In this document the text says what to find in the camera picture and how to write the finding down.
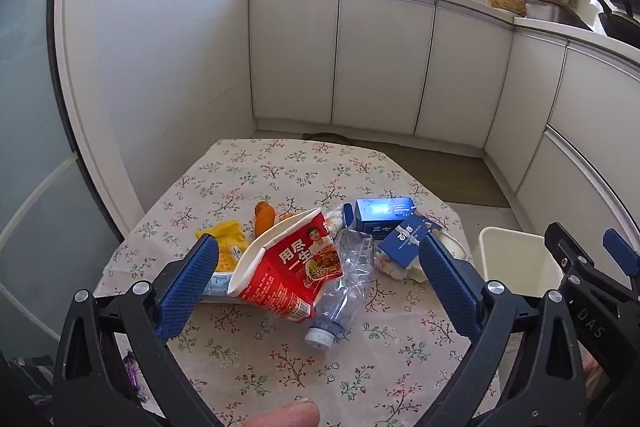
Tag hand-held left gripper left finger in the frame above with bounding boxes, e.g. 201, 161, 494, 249
52, 234, 226, 427

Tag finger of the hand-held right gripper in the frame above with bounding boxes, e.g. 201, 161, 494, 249
601, 228, 640, 290
544, 222, 612, 360

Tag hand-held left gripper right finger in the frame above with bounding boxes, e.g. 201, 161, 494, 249
417, 237, 586, 427

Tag light blue milk carton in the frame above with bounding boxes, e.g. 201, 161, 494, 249
199, 271, 240, 304

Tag white plastic cup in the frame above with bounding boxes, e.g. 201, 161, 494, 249
436, 231, 473, 282

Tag white tissue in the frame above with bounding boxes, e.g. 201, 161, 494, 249
375, 252, 427, 283

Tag yellow snack packet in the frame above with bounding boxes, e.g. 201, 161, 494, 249
195, 219, 250, 273

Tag blue and white carton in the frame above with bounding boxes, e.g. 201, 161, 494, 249
376, 213, 447, 269

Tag white plastic bin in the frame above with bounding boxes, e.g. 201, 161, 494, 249
479, 226, 565, 299

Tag dark blue box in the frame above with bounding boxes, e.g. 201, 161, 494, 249
354, 197, 418, 242

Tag red instant noodle cup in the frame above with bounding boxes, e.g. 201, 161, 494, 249
227, 207, 346, 323

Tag orange peel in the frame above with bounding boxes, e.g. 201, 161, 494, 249
254, 202, 294, 239

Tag clear plastic bottle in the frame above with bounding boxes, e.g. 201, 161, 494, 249
304, 228, 376, 350

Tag white wrapper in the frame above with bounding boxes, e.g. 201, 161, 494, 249
324, 203, 357, 234

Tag person's right hand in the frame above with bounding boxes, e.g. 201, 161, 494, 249
584, 353, 603, 390

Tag person's left hand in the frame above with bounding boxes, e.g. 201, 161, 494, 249
247, 398, 321, 427

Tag purple wrapper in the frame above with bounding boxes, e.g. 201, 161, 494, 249
123, 351, 144, 392

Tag floral tablecloth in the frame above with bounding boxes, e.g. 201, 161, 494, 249
92, 138, 502, 427

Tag black wok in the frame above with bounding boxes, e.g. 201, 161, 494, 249
579, 0, 640, 48

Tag frosted glass sliding door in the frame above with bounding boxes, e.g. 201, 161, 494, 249
0, 0, 127, 360

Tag white kitchen base cabinets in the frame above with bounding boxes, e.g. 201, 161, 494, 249
247, 0, 640, 280

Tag steel pot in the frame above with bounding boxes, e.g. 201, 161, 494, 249
522, 0, 594, 30

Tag wicker basket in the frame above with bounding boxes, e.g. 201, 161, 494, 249
484, 0, 529, 18

